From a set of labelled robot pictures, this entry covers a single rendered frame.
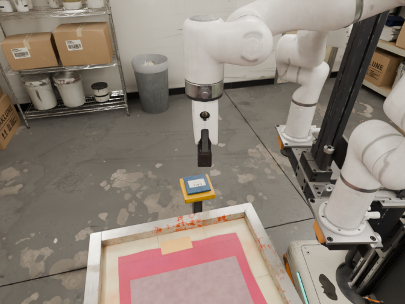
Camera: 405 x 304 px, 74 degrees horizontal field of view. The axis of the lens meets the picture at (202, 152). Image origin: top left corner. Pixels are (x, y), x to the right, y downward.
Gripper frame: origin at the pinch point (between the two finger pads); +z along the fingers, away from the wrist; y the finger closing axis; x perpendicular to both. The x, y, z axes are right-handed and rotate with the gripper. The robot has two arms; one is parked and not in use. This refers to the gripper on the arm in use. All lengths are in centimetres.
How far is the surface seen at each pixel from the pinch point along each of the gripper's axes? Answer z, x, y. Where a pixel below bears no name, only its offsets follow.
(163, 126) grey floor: 138, 45, 233
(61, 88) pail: 96, 164, 254
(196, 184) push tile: 41, 3, 32
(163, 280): 42.9, 12.7, -8.1
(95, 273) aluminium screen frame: 39, 33, -7
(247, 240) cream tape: 43.0, -15.0, 5.3
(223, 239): 43.0, -6.9, 6.2
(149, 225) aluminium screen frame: 39.3, 18.9, 9.7
